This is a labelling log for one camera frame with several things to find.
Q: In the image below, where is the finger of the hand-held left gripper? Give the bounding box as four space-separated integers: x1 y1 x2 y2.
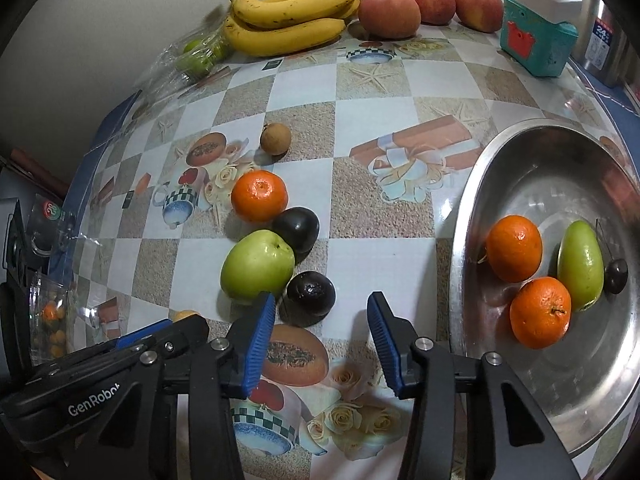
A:
125 314 211 358
114 318 173 348

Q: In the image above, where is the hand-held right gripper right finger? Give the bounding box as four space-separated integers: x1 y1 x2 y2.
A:
366 291 583 480

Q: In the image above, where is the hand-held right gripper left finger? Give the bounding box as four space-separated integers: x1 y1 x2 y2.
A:
65 291 277 480

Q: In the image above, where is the dark purple plum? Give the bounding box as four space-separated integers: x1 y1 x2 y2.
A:
595 218 630 295
271 207 321 254
285 271 337 318

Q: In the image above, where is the green apple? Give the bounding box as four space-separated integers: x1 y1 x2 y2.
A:
220 230 296 306

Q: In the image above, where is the orange mandarin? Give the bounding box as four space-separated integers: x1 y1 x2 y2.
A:
486 215 543 283
230 170 289 223
510 276 572 350

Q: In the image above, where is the round steel basin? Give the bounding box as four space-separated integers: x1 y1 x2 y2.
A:
448 119 640 456

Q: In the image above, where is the green mango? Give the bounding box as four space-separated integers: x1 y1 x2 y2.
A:
557 220 605 312

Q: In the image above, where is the clear bag of green fruits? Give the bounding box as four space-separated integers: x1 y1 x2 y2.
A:
135 7 236 101

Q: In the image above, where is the clear plastic clamshell box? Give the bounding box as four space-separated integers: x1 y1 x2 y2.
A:
25 192 101 361

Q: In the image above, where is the dark grey object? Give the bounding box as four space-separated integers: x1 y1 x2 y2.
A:
0 195 28 286

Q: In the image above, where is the small brown kiwi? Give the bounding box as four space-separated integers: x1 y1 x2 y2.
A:
260 123 292 157

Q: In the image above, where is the blue tablecloth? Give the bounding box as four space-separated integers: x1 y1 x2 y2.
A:
85 57 640 161

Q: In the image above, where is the red apple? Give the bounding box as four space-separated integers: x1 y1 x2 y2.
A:
454 0 504 34
357 0 422 40
401 0 457 26

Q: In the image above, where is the teal plastic box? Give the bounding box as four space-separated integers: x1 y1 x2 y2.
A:
500 0 580 78

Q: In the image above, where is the steel thermos kettle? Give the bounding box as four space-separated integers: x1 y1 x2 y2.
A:
570 0 640 88

